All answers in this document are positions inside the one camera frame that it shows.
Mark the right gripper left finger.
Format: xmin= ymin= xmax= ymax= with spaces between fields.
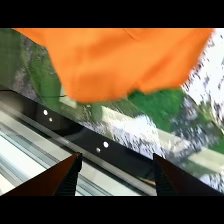
xmin=2 ymin=152 xmax=83 ymax=197

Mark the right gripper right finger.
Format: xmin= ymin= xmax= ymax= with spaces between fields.
xmin=152 ymin=153 xmax=224 ymax=197

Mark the orange garment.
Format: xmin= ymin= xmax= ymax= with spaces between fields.
xmin=13 ymin=28 xmax=214 ymax=104

